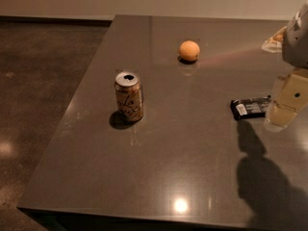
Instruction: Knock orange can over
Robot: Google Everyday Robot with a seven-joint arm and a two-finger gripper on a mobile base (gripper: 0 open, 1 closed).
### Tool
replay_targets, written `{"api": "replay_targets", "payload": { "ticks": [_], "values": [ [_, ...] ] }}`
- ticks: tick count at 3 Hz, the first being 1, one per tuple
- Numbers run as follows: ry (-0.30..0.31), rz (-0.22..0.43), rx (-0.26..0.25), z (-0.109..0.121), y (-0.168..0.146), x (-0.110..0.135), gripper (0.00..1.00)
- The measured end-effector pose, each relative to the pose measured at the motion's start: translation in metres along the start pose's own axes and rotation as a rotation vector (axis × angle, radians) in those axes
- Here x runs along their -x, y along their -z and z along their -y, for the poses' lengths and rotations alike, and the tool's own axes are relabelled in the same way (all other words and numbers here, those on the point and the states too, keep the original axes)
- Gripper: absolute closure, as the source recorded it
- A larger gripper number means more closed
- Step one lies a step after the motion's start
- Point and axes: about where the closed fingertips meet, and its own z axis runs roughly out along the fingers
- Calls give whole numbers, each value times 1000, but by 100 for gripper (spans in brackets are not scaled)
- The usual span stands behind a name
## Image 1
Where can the clear plastic bag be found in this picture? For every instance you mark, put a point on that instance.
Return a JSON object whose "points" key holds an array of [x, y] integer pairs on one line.
{"points": [[274, 44]]}

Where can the black snack bar wrapper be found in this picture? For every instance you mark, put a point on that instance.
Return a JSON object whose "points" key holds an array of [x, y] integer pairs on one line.
{"points": [[249, 108]]}

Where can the orange fruit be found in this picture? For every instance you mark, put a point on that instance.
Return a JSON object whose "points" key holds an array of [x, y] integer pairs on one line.
{"points": [[189, 51]]}

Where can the orange soda can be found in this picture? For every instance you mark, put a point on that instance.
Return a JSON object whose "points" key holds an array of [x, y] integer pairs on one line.
{"points": [[129, 97]]}

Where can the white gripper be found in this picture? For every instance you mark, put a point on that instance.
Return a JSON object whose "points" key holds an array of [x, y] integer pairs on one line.
{"points": [[296, 45]]}

